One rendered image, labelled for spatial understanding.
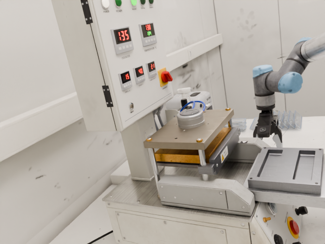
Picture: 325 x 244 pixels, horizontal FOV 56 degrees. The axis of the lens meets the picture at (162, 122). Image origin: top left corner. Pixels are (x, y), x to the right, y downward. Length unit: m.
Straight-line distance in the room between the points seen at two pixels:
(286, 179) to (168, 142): 0.30
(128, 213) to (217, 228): 0.28
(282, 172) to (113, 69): 0.51
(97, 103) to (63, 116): 0.36
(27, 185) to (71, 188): 0.21
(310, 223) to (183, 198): 0.43
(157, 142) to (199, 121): 0.14
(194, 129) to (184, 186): 0.17
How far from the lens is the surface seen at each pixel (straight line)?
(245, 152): 1.03
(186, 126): 0.88
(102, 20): 0.82
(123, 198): 0.98
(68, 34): 0.87
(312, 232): 1.06
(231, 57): 3.33
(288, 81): 1.14
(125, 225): 1.02
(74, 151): 1.32
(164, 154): 0.88
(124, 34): 0.88
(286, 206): 1.01
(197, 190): 0.81
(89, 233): 1.21
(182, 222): 0.89
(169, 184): 0.84
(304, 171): 0.89
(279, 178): 0.82
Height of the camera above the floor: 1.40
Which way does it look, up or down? 17 degrees down
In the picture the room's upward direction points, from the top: 11 degrees counter-clockwise
